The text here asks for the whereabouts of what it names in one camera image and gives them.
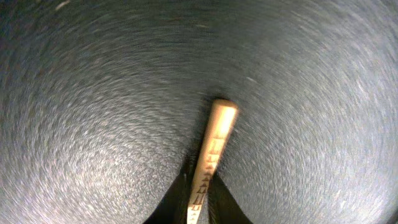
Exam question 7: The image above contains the round black tray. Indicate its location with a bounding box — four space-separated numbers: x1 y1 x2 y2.
1 0 397 223

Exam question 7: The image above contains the wooden chopstick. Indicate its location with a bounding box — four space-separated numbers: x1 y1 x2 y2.
186 99 238 224

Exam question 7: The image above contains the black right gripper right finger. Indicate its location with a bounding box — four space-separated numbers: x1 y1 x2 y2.
208 174 252 224

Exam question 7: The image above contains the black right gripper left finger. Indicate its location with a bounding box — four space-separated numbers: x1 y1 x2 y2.
144 171 193 224

